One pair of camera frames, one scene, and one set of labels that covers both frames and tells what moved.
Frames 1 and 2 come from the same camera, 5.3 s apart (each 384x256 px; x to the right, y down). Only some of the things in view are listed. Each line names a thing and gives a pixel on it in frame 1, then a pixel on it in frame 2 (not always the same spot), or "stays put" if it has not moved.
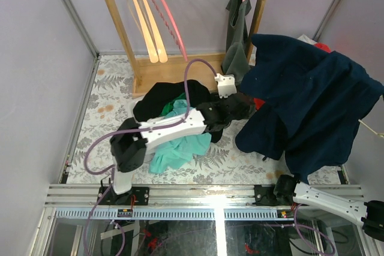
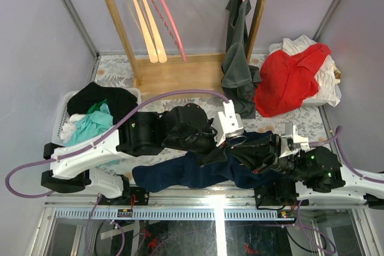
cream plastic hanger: (381, 135) to (237, 136)
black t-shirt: (154, 98) to (119, 101)
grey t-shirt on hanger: (236, 59) stays put
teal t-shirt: (178, 153) to (91, 125)
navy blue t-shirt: (310, 104) to (230, 168)
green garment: (168, 107) to (96, 106)
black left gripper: (242, 113) to (215, 153)
